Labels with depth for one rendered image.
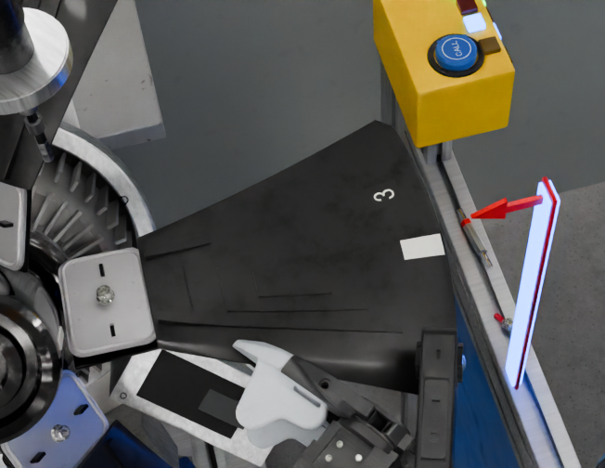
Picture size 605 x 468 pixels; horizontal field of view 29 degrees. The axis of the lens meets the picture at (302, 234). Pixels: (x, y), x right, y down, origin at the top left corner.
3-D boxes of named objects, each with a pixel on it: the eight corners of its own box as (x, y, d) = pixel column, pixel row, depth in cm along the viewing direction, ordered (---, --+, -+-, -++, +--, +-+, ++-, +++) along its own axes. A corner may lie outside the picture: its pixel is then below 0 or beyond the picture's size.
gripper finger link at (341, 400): (277, 363, 79) (381, 438, 76) (291, 345, 79) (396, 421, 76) (285, 386, 83) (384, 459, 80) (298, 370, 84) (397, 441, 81)
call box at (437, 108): (372, 47, 128) (371, -23, 119) (459, 27, 129) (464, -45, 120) (415, 159, 120) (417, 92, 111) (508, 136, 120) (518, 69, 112)
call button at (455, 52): (430, 49, 115) (430, 37, 113) (469, 40, 115) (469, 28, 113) (442, 79, 112) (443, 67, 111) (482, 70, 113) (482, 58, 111)
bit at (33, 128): (57, 163, 72) (35, 110, 68) (39, 165, 72) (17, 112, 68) (57, 150, 73) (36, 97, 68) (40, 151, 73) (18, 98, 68)
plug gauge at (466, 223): (454, 209, 128) (485, 266, 123) (464, 205, 128) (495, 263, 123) (454, 214, 128) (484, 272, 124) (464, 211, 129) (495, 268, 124)
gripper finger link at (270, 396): (186, 379, 81) (289, 458, 77) (240, 315, 82) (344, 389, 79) (194, 394, 83) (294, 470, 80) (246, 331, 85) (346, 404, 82)
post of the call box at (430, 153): (418, 145, 134) (420, 74, 124) (444, 139, 134) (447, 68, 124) (426, 165, 133) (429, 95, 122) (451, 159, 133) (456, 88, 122)
